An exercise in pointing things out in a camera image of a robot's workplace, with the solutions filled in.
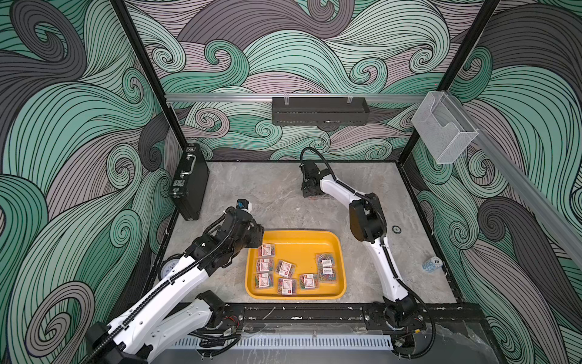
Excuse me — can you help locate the paper clip box two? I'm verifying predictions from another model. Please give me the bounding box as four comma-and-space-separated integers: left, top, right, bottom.
258, 244, 276, 258

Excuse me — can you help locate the paper clip box four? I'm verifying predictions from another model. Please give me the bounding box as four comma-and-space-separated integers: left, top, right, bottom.
256, 258, 274, 273

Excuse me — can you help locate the paper clip box five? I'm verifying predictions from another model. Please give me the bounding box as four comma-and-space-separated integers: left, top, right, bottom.
275, 260, 296, 278

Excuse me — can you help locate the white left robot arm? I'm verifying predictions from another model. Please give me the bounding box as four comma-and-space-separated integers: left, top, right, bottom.
84, 200, 265, 363

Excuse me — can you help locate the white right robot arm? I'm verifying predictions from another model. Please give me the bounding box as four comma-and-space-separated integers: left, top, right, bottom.
299, 147, 426, 332

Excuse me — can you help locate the paper clip box six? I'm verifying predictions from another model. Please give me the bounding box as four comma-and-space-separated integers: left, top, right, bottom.
255, 272, 274, 290

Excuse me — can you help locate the paper clip box seven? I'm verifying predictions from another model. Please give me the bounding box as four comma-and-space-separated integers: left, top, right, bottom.
277, 278, 297, 296

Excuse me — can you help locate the paper clip box eight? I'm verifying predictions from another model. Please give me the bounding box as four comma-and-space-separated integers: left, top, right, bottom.
299, 273, 319, 290

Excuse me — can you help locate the paper clip box nine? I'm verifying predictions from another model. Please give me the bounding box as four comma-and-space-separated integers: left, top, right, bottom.
316, 253, 335, 269

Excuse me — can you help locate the paper clip box ten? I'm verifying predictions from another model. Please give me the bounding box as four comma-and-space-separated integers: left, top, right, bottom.
318, 267, 337, 284

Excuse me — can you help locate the yellow plastic tray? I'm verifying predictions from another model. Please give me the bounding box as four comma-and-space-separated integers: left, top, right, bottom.
245, 230, 347, 300

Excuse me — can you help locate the white round gauge dial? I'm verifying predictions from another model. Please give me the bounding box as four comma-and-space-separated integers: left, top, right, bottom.
158, 253, 182, 281

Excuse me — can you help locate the small clear dice cup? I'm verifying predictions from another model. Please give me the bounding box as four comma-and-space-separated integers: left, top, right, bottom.
422, 256, 443, 273

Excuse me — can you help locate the black briefcase with metal handle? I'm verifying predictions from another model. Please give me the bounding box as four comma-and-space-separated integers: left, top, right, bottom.
170, 143, 210, 221

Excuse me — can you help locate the black wall-mounted shelf tray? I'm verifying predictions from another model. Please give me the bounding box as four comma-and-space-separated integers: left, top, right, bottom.
271, 96, 370, 130

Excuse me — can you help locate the clear acrylic wall holder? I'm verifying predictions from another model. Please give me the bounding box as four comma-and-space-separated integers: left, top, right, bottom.
412, 91, 479, 165

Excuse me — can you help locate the aluminium wall rail back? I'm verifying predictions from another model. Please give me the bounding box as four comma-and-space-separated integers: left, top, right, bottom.
164, 93, 426, 106

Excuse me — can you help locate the aluminium wall rail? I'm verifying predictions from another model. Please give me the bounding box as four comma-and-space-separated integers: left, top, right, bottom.
164, 93, 426, 106
447, 93, 581, 265

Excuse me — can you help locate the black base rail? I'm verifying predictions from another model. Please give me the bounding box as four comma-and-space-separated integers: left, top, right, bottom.
209, 303, 484, 333

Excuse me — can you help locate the white slotted cable duct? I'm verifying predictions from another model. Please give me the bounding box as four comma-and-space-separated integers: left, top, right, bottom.
174, 334, 394, 351

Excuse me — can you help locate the black corner frame post right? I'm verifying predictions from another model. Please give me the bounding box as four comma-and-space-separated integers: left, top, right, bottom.
399, 1, 499, 167

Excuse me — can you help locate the black corner frame post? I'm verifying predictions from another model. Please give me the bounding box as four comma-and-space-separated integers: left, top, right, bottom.
399, 1, 499, 167
110, 0, 187, 150

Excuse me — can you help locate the black corner frame post left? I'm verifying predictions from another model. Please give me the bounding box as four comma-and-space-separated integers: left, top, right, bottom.
110, 0, 187, 150

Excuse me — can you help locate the aluminium wall rail right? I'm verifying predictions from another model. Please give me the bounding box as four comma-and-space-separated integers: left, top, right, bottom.
447, 93, 581, 265

